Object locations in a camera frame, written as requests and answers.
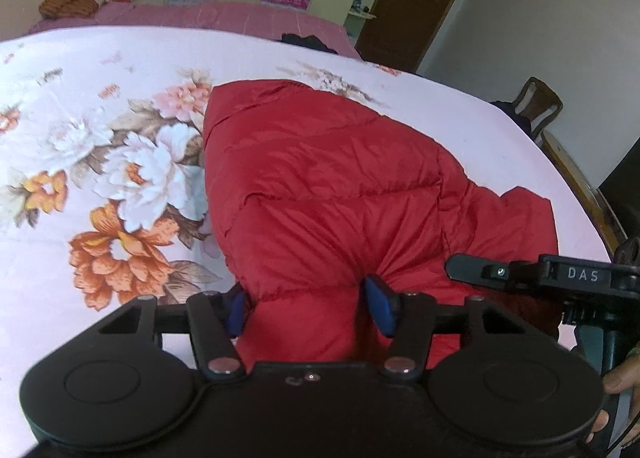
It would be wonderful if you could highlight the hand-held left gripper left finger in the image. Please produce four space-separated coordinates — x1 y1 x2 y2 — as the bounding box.
99 284 251 385

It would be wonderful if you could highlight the wooden bed footboard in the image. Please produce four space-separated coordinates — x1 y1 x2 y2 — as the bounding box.
539 130 632 261

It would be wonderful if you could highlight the dark cloth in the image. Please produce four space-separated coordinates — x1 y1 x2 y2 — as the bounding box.
280 32 342 55

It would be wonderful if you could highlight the person's right hand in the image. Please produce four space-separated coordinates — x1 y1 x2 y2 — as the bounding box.
582 357 640 449

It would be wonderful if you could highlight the wooden chair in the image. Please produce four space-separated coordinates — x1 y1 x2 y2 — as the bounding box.
511 77 564 141

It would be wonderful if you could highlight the floral bed sheet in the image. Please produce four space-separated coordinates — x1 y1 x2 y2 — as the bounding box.
0 25 616 458

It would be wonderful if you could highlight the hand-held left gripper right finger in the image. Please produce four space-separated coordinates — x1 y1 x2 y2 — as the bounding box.
362 274 489 385

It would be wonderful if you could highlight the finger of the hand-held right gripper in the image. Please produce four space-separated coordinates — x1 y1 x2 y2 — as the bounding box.
444 253 547 297

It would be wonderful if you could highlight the pink bedspread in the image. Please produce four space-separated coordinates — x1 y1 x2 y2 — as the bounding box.
27 0 362 61

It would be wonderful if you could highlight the red puffer jacket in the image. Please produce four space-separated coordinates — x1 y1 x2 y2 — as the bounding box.
202 79 561 364

